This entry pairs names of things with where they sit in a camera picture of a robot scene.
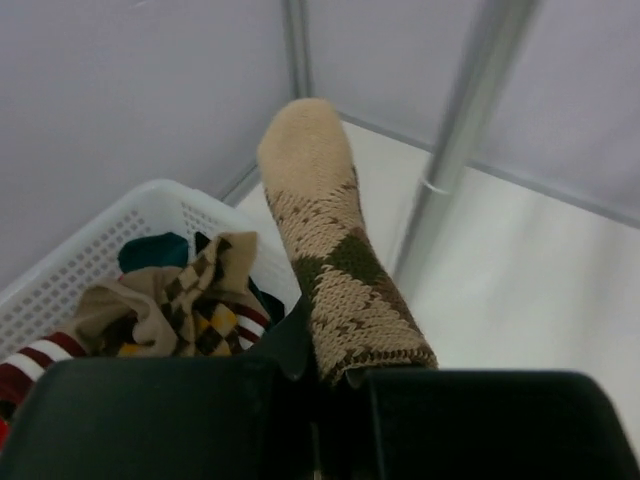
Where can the pile of socks in basket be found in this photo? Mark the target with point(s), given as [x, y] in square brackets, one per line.
[209, 307]

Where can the tan sock maroon white stripes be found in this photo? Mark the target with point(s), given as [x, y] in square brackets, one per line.
[110, 320]

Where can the white laundry basket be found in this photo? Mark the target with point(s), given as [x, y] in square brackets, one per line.
[47, 295]

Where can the brown tan argyle sock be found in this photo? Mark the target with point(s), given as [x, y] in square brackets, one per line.
[209, 300]

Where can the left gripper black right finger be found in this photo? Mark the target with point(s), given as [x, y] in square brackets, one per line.
[412, 423]

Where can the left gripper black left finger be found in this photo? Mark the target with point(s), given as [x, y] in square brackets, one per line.
[238, 417]

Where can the clothes rack metal frame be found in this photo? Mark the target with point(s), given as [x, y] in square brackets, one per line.
[491, 47]

